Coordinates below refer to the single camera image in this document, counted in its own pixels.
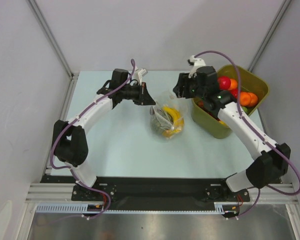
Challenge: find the clear zip top bag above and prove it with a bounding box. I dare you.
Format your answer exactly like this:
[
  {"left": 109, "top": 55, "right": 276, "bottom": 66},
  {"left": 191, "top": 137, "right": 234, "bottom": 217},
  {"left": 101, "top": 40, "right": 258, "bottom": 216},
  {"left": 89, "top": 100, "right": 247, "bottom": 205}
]
[{"left": 150, "top": 91, "right": 187, "bottom": 140}]

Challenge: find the green netted fake melon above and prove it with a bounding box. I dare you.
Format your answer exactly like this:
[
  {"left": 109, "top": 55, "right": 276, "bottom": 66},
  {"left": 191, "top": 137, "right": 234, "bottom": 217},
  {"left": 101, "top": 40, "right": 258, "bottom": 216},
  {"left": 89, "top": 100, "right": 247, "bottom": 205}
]
[{"left": 150, "top": 118, "right": 171, "bottom": 135}]

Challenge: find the yellow fake banana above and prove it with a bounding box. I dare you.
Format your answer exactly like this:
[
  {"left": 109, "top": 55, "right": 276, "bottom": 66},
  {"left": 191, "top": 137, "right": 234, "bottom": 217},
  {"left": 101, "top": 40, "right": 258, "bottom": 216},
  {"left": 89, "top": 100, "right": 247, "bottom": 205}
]
[{"left": 163, "top": 106, "right": 181, "bottom": 123}]

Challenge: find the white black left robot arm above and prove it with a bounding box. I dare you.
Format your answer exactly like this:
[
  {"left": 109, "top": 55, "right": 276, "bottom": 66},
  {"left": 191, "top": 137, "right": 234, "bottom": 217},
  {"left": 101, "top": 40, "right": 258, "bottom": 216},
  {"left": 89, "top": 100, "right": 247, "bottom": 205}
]
[{"left": 50, "top": 68, "right": 156, "bottom": 188}]

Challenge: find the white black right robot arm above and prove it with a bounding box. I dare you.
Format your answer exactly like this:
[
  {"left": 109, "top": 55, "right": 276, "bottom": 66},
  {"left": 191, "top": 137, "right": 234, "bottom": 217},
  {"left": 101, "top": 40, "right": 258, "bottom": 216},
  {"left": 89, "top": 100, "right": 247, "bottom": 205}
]
[{"left": 173, "top": 66, "right": 291, "bottom": 193}]

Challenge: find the red fake apple in bin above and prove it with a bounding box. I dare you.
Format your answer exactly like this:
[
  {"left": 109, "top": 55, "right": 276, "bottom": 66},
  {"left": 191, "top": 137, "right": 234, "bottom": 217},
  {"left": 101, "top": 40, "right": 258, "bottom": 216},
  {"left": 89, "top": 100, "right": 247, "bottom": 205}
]
[{"left": 217, "top": 76, "right": 231, "bottom": 90}]

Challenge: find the orange fake orange rear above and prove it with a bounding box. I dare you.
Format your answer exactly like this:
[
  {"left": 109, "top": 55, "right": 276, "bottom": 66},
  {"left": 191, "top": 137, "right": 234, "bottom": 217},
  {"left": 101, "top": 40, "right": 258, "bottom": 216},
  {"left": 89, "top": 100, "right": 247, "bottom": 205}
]
[{"left": 228, "top": 78, "right": 238, "bottom": 91}]

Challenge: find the orange fake tangerine front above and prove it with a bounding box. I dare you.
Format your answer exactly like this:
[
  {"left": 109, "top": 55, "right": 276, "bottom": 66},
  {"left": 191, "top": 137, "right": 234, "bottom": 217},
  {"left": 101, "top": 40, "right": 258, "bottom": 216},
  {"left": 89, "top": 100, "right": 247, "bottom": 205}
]
[{"left": 238, "top": 91, "right": 252, "bottom": 107}]

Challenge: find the orange fake tangerine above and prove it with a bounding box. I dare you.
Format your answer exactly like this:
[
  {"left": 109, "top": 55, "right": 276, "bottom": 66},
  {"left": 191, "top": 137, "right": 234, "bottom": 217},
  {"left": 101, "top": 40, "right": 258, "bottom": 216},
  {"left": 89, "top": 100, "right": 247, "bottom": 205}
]
[
  {"left": 248, "top": 92, "right": 259, "bottom": 108},
  {"left": 238, "top": 91, "right": 252, "bottom": 107}
]

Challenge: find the green fake lime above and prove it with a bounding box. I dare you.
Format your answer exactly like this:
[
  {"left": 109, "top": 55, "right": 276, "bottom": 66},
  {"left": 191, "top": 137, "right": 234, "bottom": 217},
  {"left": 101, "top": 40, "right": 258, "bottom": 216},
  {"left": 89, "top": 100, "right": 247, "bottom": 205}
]
[{"left": 241, "top": 106, "right": 249, "bottom": 115}]

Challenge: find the orange fake tangerine right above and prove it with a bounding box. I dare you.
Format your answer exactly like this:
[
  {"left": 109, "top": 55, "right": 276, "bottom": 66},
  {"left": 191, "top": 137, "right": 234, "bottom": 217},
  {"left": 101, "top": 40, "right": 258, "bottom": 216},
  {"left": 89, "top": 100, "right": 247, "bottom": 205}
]
[{"left": 248, "top": 92, "right": 259, "bottom": 108}]

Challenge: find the olive green plastic bin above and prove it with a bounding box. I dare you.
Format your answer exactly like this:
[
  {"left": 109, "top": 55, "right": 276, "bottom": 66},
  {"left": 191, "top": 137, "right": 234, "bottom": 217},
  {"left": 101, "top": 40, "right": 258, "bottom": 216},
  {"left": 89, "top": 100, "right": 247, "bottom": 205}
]
[{"left": 191, "top": 65, "right": 269, "bottom": 139}]

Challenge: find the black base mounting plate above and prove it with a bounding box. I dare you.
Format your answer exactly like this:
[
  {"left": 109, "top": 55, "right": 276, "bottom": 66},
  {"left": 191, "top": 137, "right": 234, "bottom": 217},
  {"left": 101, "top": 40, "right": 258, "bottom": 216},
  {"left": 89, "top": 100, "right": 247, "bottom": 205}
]
[{"left": 41, "top": 175, "right": 252, "bottom": 212}]

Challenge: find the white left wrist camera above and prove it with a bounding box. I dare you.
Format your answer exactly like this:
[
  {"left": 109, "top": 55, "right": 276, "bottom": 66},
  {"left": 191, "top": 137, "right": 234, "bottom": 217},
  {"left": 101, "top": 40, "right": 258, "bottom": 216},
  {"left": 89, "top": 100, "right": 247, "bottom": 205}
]
[{"left": 134, "top": 68, "right": 148, "bottom": 85}]

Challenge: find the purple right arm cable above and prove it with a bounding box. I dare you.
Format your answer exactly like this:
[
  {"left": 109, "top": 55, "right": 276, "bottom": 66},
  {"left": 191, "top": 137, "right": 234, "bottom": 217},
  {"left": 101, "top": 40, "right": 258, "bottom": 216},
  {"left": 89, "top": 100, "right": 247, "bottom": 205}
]
[{"left": 194, "top": 50, "right": 300, "bottom": 220}]

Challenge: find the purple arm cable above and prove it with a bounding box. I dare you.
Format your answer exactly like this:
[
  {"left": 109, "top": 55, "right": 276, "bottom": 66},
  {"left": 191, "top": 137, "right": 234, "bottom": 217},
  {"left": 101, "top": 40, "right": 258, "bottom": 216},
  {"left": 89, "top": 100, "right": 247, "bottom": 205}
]
[
  {"left": 194, "top": 50, "right": 300, "bottom": 220},
  {"left": 36, "top": 58, "right": 137, "bottom": 227}
]

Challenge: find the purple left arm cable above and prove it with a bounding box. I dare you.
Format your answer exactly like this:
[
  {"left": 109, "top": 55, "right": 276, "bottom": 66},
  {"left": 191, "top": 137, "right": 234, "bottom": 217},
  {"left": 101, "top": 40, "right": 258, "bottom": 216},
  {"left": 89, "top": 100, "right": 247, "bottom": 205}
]
[{"left": 36, "top": 58, "right": 137, "bottom": 227}]

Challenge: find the left aluminium corner post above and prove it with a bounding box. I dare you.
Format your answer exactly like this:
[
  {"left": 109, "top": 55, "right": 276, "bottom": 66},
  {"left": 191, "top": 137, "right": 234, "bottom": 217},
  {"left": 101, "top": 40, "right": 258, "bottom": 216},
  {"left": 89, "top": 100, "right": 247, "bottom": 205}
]
[{"left": 26, "top": 0, "right": 75, "bottom": 80}]

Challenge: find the aluminium corner post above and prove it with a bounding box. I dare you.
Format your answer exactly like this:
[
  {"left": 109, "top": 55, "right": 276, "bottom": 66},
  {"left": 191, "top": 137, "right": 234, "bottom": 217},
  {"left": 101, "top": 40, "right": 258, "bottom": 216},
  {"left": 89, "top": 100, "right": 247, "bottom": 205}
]
[
  {"left": 247, "top": 0, "right": 294, "bottom": 72},
  {"left": 26, "top": 0, "right": 75, "bottom": 80}
]

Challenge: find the right aluminium corner post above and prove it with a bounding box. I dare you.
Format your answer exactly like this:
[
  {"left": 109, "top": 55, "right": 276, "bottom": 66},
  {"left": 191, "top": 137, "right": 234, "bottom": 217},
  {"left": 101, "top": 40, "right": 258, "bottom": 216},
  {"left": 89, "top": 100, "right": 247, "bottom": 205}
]
[{"left": 247, "top": 0, "right": 294, "bottom": 72}]

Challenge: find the white slotted cable duct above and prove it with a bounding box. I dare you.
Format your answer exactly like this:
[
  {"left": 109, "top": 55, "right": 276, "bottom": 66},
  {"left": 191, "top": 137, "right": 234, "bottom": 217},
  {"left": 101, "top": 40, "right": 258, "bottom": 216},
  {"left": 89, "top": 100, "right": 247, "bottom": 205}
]
[{"left": 36, "top": 202, "right": 239, "bottom": 215}]

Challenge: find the aluminium front frame rail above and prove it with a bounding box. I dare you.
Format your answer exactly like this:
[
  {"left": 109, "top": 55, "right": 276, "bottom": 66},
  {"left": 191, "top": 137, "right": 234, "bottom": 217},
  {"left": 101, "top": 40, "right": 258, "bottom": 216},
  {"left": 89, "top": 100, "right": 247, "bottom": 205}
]
[{"left": 25, "top": 183, "right": 299, "bottom": 204}]

